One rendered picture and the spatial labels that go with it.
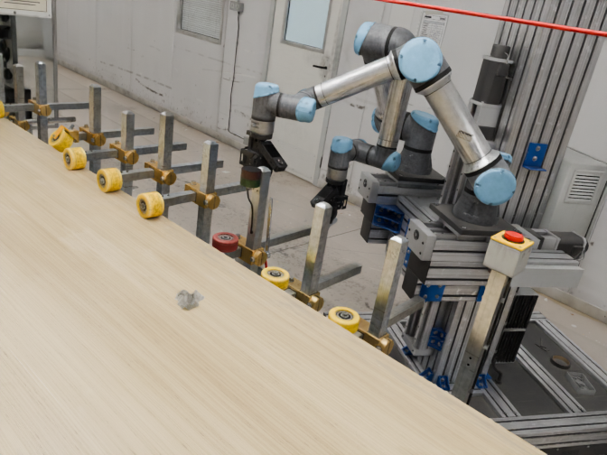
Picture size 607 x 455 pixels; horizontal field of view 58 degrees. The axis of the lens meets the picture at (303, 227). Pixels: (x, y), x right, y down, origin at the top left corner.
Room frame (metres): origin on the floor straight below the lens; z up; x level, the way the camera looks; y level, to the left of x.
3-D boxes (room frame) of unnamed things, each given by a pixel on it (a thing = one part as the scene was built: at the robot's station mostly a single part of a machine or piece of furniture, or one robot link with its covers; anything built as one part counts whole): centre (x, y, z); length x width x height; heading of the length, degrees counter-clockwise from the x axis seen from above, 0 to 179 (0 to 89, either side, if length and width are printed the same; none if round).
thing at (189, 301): (1.14, 0.25, 0.91); 0.09 x 0.07 x 0.02; 175
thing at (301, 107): (1.69, 0.08, 1.31); 0.11 x 0.11 x 0.08; 82
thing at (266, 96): (1.69, 0.18, 1.31); 0.09 x 0.08 x 0.11; 82
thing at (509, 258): (1.08, -0.44, 1.18); 0.07 x 0.07 x 0.08; 51
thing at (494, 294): (1.08, -0.44, 0.93); 0.05 x 0.05 x 0.45; 51
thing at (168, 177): (1.89, 0.55, 0.95); 0.14 x 0.06 x 0.05; 51
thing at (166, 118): (1.87, 0.54, 0.94); 0.04 x 0.04 x 0.48; 51
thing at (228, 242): (1.52, 0.23, 0.85); 0.08 x 0.08 x 0.11
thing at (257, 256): (1.57, 0.17, 0.85); 0.14 x 0.06 x 0.05; 51
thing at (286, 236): (1.67, 0.11, 0.84); 0.43 x 0.03 x 0.04; 141
